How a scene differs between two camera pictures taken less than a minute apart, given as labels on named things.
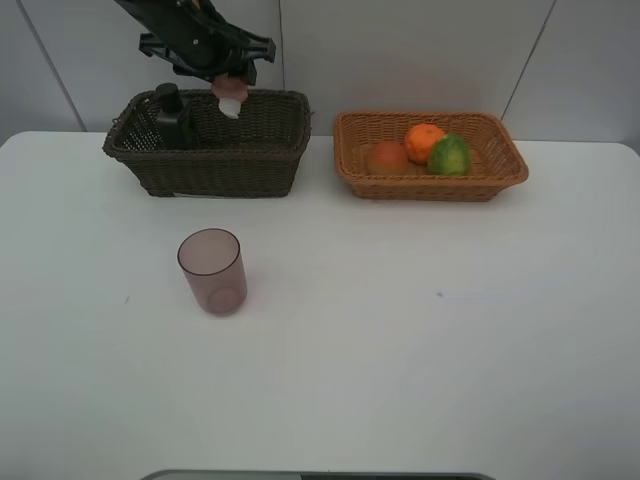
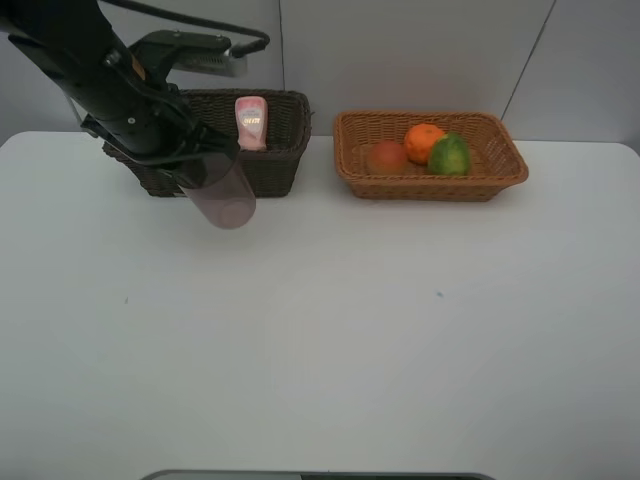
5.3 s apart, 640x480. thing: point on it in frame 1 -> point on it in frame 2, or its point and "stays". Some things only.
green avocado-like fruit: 450,155 stays
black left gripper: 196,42 -> 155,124
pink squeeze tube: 230,92 -> 251,122
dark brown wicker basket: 256,154 stays
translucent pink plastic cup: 213,265 -> 219,189
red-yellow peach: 387,158 stays
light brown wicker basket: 497,162 stays
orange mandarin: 420,141 stays
